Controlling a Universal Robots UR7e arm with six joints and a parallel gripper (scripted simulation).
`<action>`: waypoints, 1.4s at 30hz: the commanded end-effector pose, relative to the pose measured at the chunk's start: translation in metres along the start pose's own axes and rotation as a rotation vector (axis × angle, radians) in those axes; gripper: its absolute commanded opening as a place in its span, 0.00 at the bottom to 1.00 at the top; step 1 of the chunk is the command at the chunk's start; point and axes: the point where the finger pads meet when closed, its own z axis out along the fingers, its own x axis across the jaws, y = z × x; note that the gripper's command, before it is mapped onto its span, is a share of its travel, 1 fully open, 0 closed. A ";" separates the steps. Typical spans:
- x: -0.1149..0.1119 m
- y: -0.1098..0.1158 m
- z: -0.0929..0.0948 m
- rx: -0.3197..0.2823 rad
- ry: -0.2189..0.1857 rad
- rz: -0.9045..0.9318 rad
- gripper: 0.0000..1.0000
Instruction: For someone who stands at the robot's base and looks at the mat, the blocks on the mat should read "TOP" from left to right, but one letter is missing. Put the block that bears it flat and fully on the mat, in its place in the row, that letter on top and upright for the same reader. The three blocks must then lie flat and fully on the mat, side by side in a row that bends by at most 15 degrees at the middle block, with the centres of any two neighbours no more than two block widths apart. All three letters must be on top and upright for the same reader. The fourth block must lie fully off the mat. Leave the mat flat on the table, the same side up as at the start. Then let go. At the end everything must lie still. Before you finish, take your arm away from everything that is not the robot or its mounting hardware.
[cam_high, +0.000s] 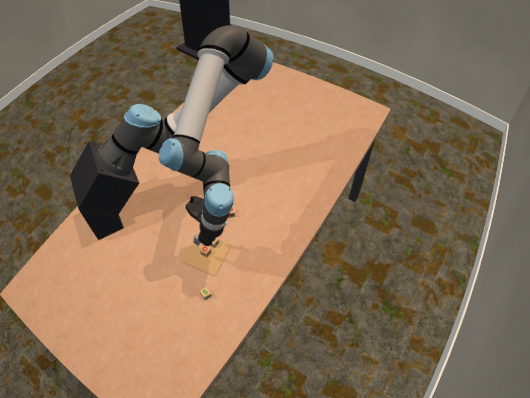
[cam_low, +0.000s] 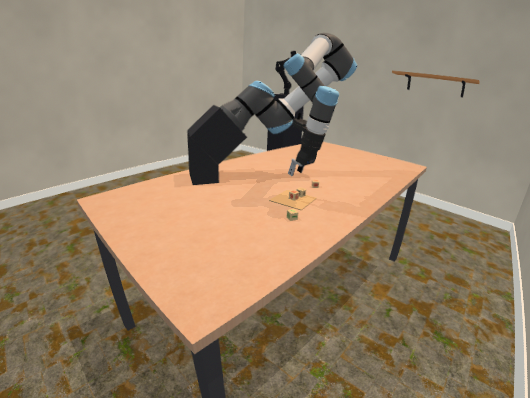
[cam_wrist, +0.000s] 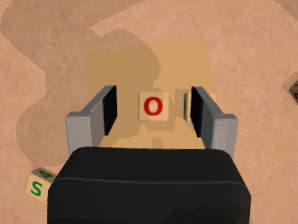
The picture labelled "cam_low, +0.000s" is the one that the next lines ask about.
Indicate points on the tan flat mat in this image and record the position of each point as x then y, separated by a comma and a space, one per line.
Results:
300, 204

